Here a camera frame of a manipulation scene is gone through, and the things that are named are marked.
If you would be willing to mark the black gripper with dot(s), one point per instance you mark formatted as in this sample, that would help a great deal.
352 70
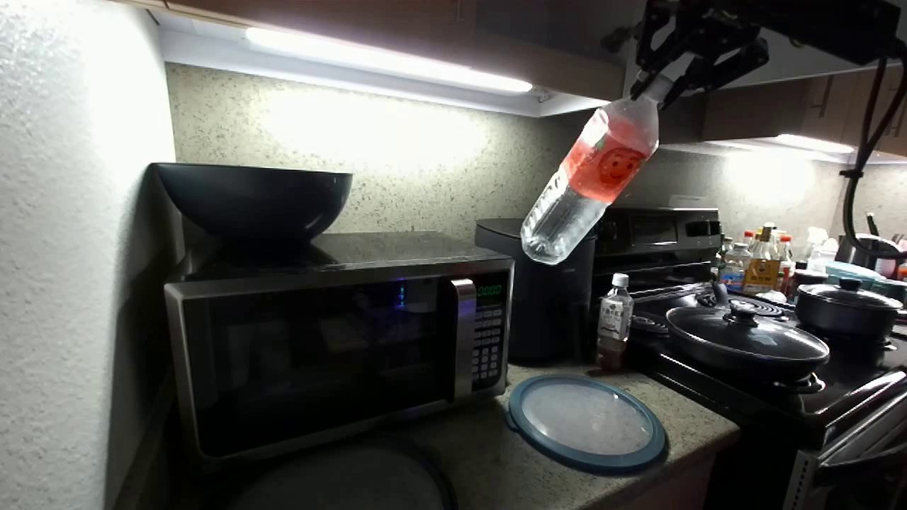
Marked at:
705 23

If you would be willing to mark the clear bottle with red label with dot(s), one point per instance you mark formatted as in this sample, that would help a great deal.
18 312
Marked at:
586 180

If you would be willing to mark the wooden cabinet over stove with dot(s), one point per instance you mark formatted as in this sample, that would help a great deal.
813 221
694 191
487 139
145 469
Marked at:
754 115

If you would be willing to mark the open cabinet door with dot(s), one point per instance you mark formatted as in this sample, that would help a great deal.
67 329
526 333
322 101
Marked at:
804 75

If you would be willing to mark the short under-cabinet light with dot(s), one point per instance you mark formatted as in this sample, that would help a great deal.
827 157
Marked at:
794 146

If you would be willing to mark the clear glass bottle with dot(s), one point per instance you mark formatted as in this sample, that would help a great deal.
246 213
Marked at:
735 269

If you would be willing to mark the yellow oil bottle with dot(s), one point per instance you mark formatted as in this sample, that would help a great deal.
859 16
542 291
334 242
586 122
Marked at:
762 269

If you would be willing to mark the red-capped sauce bottle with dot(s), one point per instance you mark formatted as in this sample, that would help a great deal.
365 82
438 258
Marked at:
787 269

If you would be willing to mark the small bottle with white cap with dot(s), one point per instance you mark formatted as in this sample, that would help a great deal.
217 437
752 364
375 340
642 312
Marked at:
614 322

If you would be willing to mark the long under-cabinet light bar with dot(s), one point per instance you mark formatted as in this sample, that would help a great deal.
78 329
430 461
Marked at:
377 58

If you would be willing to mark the wooden base cabinet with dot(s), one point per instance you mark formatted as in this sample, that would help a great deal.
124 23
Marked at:
682 483

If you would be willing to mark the small dark countertop appliance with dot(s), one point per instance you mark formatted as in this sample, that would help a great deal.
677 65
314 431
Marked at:
869 251

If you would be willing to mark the black pot with lid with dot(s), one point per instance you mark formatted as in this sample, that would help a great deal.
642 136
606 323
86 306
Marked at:
845 316

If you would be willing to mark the black frying pan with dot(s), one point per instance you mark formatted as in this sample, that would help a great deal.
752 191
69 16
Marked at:
747 374

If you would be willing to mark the blue-rimmed round lid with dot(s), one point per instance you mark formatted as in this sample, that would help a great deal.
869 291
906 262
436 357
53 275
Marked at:
586 425

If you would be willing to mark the black stove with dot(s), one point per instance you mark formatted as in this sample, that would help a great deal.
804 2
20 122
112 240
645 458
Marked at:
851 414

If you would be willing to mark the dark blue bowl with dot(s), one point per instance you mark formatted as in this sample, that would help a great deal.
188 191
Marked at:
250 201

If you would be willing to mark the black and silver microwave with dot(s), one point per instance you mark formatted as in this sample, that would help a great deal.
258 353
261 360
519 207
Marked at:
322 357

